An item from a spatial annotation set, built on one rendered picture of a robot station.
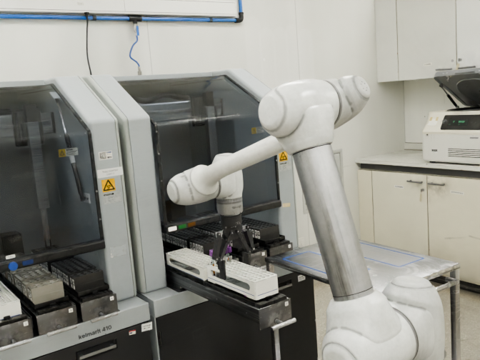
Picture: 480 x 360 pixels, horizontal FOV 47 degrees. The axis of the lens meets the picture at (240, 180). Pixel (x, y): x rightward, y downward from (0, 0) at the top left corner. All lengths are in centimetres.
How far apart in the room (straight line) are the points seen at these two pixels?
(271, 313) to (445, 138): 250
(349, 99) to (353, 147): 309
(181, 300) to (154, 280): 13
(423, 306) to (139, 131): 123
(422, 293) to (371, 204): 308
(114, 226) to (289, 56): 232
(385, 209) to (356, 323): 316
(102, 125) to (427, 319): 129
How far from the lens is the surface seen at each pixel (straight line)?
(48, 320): 203
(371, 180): 449
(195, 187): 173
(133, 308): 214
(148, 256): 222
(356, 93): 144
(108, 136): 210
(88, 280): 213
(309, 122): 132
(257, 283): 182
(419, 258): 221
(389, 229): 447
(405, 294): 148
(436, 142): 409
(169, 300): 221
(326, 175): 134
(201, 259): 217
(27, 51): 318
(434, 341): 153
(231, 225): 189
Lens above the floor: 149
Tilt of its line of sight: 9 degrees down
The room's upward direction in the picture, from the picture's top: 5 degrees counter-clockwise
